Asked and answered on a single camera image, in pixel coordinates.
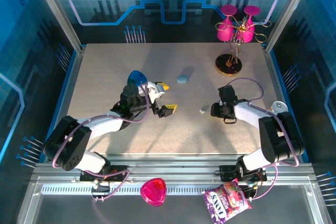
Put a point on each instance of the aluminium frame post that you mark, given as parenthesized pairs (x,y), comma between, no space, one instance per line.
(55,11)
(288,11)

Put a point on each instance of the aluminium front frame rail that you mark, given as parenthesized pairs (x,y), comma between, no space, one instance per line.
(178,166)

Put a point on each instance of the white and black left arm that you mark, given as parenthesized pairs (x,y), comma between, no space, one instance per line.
(68,142)

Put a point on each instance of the purple candy bag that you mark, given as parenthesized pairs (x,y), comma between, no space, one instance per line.
(225,203)

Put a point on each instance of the blue-grey earbud charging case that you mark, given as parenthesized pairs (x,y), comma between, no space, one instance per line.
(182,79)

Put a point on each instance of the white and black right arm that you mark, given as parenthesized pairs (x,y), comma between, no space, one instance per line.
(278,137)

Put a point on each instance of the pink triangular container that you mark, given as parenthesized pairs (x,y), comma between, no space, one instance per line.
(153,191)

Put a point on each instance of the cup with blue lid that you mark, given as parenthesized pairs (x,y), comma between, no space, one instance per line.
(136,77)

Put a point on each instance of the pink wine glass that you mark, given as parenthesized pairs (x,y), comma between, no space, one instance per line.
(249,33)
(224,31)

